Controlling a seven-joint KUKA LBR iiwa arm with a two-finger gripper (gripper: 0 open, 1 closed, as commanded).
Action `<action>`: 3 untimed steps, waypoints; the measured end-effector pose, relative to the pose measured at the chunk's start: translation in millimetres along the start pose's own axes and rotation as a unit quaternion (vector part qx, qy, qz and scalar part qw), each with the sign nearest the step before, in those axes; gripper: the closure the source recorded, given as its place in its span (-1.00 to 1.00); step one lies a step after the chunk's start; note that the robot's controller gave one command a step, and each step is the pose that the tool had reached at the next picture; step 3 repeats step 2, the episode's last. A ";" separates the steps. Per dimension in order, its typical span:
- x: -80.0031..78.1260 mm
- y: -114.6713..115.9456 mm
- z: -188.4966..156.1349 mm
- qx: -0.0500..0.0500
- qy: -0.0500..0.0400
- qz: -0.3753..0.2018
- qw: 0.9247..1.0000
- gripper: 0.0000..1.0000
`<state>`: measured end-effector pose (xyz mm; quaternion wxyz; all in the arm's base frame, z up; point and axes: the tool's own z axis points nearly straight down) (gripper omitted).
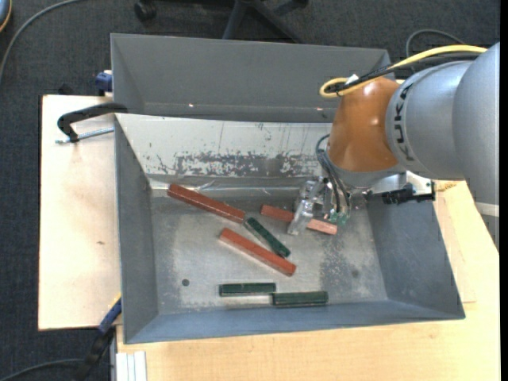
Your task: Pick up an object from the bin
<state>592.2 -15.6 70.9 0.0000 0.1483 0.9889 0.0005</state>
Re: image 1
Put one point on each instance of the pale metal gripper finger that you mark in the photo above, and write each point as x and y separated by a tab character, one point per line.
295	222
306	221

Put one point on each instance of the dark green flat block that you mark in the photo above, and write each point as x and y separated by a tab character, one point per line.
266	236
247	289
300	298

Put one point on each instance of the black cylinder on white bracket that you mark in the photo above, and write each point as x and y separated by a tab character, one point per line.
397	197

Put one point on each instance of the pale wood flat board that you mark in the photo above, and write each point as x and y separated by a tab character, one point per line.
77	220

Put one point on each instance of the grey metal bin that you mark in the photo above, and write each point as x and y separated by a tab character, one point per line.
222	78

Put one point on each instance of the red-brown block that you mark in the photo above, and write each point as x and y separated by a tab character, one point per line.
258	251
206	203
277	213

